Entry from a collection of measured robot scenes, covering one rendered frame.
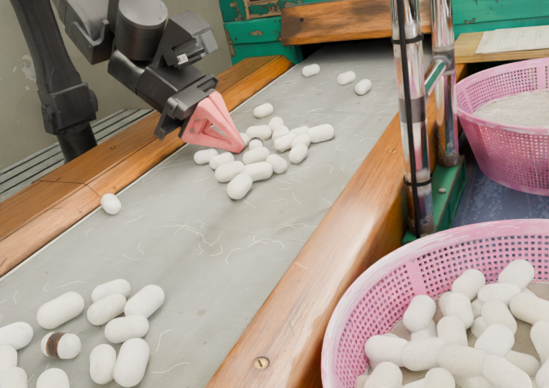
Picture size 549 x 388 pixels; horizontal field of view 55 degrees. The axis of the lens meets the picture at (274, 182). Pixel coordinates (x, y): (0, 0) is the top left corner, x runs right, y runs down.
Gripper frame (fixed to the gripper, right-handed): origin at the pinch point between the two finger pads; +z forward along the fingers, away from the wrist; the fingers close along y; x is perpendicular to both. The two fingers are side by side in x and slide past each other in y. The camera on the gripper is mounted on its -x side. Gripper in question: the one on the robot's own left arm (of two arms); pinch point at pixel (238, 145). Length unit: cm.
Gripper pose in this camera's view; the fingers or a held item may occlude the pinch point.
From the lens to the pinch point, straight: 69.3
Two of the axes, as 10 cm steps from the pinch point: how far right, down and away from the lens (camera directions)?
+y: 4.3, -4.6, 7.7
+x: -4.3, 6.5, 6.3
